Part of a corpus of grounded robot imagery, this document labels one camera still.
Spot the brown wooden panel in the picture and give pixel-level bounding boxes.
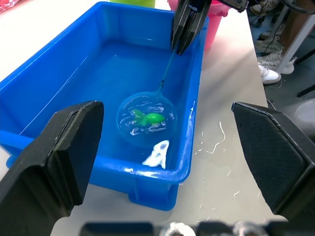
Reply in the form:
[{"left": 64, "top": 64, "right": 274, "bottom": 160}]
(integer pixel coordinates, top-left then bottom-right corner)
[{"left": 282, "top": 0, "right": 315, "bottom": 58}]

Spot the small round fishing net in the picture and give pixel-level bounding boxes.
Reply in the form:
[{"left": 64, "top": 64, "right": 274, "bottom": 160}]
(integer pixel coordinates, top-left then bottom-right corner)
[{"left": 116, "top": 50, "right": 178, "bottom": 148}]

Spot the green plastic bucket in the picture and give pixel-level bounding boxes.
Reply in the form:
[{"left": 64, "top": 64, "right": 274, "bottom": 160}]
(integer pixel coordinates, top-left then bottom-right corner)
[{"left": 109, "top": 0, "right": 157, "bottom": 9}]

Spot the green toy fish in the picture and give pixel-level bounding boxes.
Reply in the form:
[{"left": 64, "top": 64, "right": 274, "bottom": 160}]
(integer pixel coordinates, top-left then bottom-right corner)
[{"left": 130, "top": 109, "right": 166, "bottom": 127}]

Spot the blue plastic tub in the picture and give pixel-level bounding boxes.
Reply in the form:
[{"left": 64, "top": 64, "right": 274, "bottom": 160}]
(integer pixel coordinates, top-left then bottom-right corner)
[{"left": 0, "top": 1, "right": 210, "bottom": 211}]

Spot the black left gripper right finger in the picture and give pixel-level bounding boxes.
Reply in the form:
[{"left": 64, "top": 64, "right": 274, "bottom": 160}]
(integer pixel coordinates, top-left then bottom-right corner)
[{"left": 231, "top": 101, "right": 315, "bottom": 236}]

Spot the beige laced sneaker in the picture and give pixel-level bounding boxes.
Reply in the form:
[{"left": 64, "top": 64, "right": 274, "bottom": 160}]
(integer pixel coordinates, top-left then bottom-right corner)
[{"left": 257, "top": 50, "right": 298, "bottom": 75}]

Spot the white sneaker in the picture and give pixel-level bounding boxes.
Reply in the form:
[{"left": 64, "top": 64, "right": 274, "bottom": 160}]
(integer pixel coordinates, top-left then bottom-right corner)
[{"left": 257, "top": 62, "right": 282, "bottom": 86}]

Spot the black chair base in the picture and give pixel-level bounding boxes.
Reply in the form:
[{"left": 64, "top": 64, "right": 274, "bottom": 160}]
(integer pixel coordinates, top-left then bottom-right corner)
[{"left": 295, "top": 48, "right": 315, "bottom": 97}]

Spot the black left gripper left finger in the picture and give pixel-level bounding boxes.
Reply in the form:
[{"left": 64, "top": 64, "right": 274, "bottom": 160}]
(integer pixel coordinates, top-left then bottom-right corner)
[{"left": 0, "top": 100, "right": 105, "bottom": 236}]

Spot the red patterned bag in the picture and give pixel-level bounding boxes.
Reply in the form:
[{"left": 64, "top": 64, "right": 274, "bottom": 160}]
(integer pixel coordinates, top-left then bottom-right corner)
[{"left": 0, "top": 0, "right": 25, "bottom": 13}]

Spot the pink plastic bucket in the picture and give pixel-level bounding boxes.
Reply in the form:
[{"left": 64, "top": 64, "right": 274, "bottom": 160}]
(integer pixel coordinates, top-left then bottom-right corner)
[{"left": 167, "top": 0, "right": 230, "bottom": 50}]

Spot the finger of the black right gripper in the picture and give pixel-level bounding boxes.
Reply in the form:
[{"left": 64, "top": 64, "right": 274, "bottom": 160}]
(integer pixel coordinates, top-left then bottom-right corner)
[
  {"left": 176, "top": 0, "right": 213, "bottom": 56},
  {"left": 170, "top": 0, "right": 192, "bottom": 52}
]

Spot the grey sneaker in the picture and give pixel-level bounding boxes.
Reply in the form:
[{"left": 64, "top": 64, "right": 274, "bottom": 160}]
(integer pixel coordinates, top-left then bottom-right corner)
[{"left": 254, "top": 36, "right": 282, "bottom": 54}]

